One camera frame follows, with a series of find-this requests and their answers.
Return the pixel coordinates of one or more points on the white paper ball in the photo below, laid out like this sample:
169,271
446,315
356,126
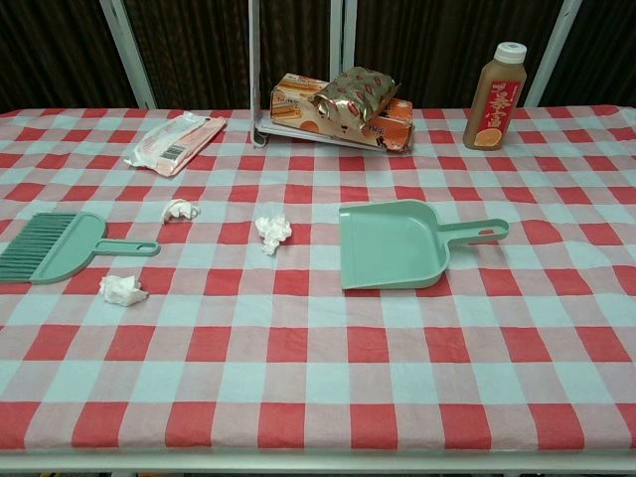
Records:
121,290
273,231
179,209

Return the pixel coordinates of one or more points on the green plastic dustpan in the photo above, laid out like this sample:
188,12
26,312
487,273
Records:
387,248

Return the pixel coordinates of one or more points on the green hand brush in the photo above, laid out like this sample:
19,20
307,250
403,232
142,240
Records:
74,243

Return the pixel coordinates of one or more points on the orange snack carton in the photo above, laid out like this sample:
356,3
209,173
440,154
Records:
397,119

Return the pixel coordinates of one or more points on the gold foil snack bag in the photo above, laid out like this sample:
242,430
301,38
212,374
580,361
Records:
358,99

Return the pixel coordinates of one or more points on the pink white wipes packet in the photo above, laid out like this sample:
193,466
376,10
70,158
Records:
174,141

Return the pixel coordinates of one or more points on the white metal bookend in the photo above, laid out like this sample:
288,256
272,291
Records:
255,74

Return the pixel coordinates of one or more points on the brown juice bottle white cap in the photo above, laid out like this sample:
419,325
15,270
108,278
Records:
492,109

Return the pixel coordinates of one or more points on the white double frame post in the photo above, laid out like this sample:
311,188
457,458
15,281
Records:
343,35

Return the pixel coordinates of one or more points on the white slanted frame post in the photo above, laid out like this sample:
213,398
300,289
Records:
129,54
551,54

